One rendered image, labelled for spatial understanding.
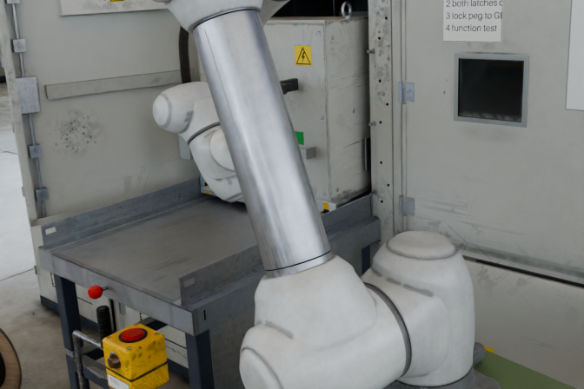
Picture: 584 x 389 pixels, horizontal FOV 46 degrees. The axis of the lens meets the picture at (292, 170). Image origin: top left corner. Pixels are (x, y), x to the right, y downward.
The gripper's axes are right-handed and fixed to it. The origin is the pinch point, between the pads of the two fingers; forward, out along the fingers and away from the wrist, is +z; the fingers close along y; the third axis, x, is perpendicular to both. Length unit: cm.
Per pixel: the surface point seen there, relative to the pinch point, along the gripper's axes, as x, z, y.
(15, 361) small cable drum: -101, -36, -105
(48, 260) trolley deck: -41, -51, -40
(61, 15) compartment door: 20, -26, -61
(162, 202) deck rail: -36, -12, -41
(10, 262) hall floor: -123, 34, -255
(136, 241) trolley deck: -38, -33, -27
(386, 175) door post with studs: -25.6, 16.8, 19.0
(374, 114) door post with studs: -9.1, 17.2, 15.1
